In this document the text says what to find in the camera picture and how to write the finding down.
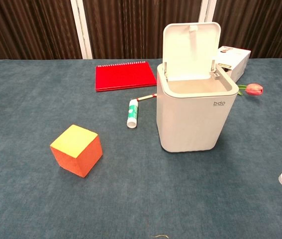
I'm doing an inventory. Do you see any red spiral notebook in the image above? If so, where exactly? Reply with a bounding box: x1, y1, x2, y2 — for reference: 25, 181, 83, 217
95, 60, 158, 93

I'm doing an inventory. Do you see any pink artificial tulip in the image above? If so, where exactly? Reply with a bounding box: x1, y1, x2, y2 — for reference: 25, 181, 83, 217
237, 83, 265, 97

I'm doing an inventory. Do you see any white plastic organizer box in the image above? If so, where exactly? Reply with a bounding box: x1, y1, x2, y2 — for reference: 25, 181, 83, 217
156, 21, 239, 153

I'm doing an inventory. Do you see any red white striped pencil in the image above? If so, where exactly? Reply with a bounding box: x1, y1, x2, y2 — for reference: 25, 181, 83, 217
136, 93, 158, 102

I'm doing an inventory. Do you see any white partition frame post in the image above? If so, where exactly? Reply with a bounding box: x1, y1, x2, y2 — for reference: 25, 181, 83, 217
200, 0, 217, 25
70, 0, 94, 60

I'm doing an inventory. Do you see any orange yellow foam cube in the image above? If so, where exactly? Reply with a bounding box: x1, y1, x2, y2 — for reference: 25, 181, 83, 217
49, 124, 103, 178

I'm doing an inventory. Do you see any blue felt table cover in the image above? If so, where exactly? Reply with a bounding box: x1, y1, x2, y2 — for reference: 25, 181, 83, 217
0, 58, 282, 239

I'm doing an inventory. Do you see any white green glue stick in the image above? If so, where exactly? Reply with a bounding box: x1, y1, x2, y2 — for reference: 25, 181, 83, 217
126, 98, 139, 129

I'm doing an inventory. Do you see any white cardboard product box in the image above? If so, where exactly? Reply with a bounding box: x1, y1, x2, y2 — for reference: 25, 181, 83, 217
215, 45, 252, 83

